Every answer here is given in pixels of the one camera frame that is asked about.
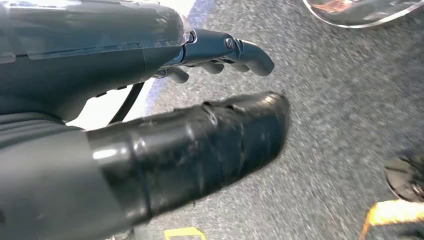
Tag chrome stanchion with mirror base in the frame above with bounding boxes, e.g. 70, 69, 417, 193
302, 0, 424, 29

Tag yellow floor tape mark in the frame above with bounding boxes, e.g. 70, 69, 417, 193
163, 226, 208, 240
360, 199, 424, 240

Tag robot left arm ribbed sleeve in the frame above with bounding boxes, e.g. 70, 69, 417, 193
0, 111, 82, 151

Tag chrome stanchion with dark base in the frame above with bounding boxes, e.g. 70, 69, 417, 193
383, 151, 424, 204

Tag black cable at left wrist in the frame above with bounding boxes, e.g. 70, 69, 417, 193
108, 82, 146, 125

